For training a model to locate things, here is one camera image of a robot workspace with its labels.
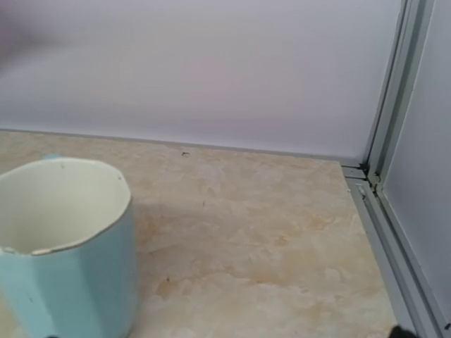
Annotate right rear aluminium corner post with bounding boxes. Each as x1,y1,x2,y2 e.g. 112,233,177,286
345,1,450,337

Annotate light blue ceramic mug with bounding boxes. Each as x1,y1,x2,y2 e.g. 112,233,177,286
1,157,137,337

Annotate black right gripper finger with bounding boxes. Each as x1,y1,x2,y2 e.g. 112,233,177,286
391,325,416,338

